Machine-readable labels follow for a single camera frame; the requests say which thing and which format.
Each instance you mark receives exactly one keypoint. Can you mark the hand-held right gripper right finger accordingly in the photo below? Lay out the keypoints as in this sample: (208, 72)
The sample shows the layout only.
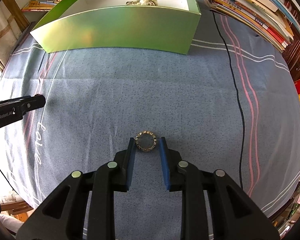
(165, 165)

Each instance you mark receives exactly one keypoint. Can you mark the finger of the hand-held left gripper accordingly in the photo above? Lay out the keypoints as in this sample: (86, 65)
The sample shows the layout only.
(32, 103)

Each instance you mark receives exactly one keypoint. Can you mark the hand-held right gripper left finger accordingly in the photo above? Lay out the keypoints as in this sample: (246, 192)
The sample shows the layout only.
(131, 165)

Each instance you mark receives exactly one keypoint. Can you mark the green cardboard box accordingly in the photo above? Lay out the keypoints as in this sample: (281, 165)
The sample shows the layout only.
(127, 30)

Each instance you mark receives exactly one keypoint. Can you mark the dark wooden cabinet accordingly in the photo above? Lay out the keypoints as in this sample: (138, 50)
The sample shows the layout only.
(297, 55)

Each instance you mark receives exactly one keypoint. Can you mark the large stack of books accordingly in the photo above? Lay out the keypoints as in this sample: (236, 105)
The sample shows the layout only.
(252, 10)

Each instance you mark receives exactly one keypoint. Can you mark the wooden post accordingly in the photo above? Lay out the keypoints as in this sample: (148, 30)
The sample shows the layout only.
(13, 10)

